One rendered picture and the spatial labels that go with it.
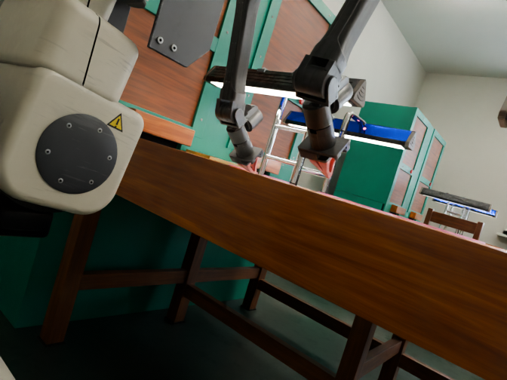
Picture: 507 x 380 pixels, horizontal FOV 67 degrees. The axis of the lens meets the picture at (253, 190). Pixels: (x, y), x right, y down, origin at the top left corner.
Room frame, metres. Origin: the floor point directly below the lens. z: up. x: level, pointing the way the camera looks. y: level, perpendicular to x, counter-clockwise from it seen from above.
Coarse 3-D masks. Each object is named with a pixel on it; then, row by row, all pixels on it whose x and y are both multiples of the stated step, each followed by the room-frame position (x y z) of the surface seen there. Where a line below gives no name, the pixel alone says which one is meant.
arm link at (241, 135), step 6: (246, 120) 1.19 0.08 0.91; (228, 126) 1.20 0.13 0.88; (246, 126) 1.21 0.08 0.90; (228, 132) 1.18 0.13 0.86; (234, 132) 1.17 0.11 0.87; (240, 132) 1.17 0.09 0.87; (246, 132) 1.19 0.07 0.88; (234, 138) 1.18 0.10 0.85; (240, 138) 1.18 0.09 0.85; (246, 138) 1.20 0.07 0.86
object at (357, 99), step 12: (216, 72) 1.43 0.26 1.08; (252, 72) 1.34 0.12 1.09; (264, 72) 1.31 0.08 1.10; (276, 72) 1.29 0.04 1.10; (288, 72) 1.26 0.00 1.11; (252, 84) 1.30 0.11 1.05; (264, 84) 1.27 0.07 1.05; (276, 84) 1.24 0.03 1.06; (288, 84) 1.21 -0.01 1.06; (360, 84) 1.09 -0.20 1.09; (360, 96) 1.10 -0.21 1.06
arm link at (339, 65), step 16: (352, 0) 0.77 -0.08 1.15; (368, 0) 0.77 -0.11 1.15; (336, 16) 0.78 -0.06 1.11; (352, 16) 0.76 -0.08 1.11; (368, 16) 0.79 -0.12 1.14; (336, 32) 0.76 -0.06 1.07; (352, 32) 0.76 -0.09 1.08; (320, 48) 0.76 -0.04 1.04; (336, 48) 0.74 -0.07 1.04; (352, 48) 0.79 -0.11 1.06; (304, 64) 0.76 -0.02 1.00; (320, 64) 0.78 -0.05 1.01; (336, 64) 0.74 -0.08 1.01; (304, 80) 0.75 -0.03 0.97; (320, 80) 0.73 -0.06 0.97; (320, 96) 0.75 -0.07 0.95
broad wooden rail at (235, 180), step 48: (144, 144) 1.11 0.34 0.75; (144, 192) 1.08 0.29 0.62; (192, 192) 0.96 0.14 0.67; (240, 192) 0.87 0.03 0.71; (288, 192) 0.80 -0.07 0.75; (240, 240) 0.85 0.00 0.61; (288, 240) 0.78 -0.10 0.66; (336, 240) 0.72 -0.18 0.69; (384, 240) 0.67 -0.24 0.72; (432, 240) 0.62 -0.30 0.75; (336, 288) 0.70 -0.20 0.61; (384, 288) 0.65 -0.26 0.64; (432, 288) 0.61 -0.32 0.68; (480, 288) 0.57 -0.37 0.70; (432, 336) 0.60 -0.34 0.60; (480, 336) 0.56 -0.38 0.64
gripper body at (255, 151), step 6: (234, 144) 1.21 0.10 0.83; (240, 144) 1.20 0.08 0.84; (246, 144) 1.20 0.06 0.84; (234, 150) 1.28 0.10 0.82; (240, 150) 1.21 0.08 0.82; (246, 150) 1.21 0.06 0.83; (252, 150) 1.23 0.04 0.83; (258, 150) 1.24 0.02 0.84; (234, 156) 1.25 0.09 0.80; (240, 156) 1.23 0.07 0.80; (246, 156) 1.23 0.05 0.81; (252, 156) 1.22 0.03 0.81; (252, 162) 1.21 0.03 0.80
